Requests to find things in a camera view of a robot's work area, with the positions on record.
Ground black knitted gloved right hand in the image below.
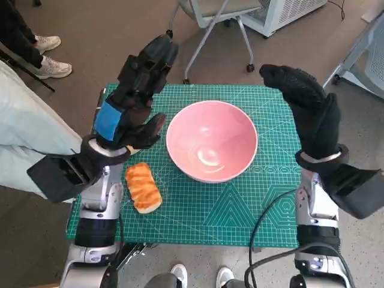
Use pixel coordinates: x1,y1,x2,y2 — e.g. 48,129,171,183
258,63,343,164

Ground bare black left hand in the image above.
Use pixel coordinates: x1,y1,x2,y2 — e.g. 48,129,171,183
92,34,180,152

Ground pink bowl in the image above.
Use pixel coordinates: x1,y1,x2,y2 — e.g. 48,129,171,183
166,101,259,184

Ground long toy bread loaf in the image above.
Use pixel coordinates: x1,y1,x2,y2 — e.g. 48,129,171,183
124,163,164,215

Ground white mesh chair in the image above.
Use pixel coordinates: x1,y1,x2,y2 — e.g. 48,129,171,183
322,5,384,101

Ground seated person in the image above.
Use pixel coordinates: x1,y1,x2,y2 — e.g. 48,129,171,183
0,59,88,205

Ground white perforated cabinet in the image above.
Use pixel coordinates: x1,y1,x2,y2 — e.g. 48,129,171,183
239,0,328,38

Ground white paper sheet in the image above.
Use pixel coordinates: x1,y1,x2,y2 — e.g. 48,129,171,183
361,10,380,22

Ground green cutting mat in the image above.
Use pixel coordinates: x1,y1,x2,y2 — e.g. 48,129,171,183
65,83,302,248

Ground grey white rolling chair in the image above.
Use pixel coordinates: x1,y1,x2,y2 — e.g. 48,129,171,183
166,0,265,85

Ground person wearing headset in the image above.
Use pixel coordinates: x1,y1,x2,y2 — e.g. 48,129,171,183
0,0,73,80

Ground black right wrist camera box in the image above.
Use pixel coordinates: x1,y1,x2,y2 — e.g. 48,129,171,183
325,163,384,220

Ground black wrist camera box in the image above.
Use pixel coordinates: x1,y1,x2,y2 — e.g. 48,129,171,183
26,154,100,203
325,163,384,220

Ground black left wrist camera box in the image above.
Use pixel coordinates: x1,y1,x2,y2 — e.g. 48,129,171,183
26,154,100,203

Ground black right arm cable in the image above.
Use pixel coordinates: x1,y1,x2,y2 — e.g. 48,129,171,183
244,188,301,288

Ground metal table bracket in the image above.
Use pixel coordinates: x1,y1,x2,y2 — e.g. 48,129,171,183
118,242,158,271

